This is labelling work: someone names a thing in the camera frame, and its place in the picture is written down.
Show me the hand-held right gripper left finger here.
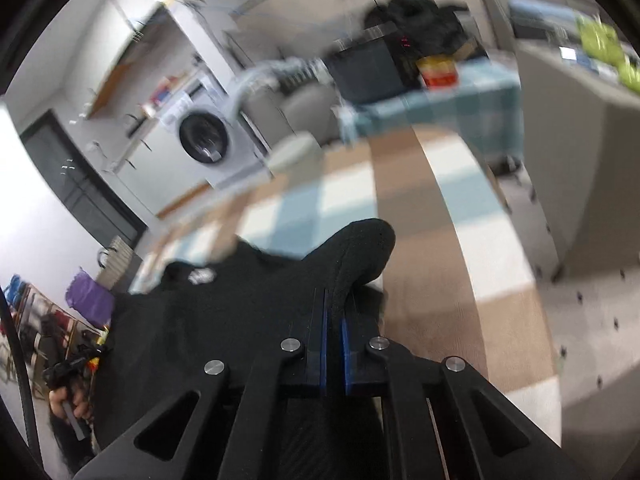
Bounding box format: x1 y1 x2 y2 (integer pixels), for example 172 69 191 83
75 287 331 480

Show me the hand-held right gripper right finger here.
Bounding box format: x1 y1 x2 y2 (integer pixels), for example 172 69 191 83
340 287 568 480

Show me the black t-shirt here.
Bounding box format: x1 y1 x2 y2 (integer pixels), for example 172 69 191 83
90 219 397 461

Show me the person's right hand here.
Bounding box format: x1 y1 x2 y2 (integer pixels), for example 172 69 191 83
49 385 95 423

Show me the shoe rack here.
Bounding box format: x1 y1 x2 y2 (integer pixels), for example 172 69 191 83
0 275 103 401

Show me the purple bag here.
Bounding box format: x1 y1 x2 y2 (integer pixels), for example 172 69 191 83
66 266 117 326

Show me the woven laundry basket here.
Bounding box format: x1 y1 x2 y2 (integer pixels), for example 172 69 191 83
97 236 143 293

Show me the checkered tablecloth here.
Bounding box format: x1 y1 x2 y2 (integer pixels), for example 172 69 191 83
130 127 563 406

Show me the white kitchen base cabinet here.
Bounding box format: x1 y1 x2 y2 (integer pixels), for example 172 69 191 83
115 120 211 216

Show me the grey sofa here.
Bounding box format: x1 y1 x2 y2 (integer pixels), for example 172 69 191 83
225 30 351 148

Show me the white washing machine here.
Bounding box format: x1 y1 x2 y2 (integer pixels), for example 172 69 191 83
162 75 271 188

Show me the teal covered side table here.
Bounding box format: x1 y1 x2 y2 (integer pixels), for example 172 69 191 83
337 57 523 161

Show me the light grey blanket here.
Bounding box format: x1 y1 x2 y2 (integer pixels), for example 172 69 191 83
227 57 311 116

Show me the red cup with yellow lid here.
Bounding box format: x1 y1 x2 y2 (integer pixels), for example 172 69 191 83
416 55 461 88

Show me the grey ottoman table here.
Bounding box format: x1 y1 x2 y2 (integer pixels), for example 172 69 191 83
515 40 640 278

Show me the red container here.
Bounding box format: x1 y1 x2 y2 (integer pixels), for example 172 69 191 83
150 77 181 106

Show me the white upper cabinet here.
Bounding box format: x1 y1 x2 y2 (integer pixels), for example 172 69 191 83
87 0 201 121

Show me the pile of black jackets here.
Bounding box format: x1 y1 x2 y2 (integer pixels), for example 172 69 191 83
362 0 491 61

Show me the green toy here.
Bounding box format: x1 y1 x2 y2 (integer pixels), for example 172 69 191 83
575 15 640 93

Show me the black cable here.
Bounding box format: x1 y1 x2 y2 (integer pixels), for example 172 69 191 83
0 285 38 466

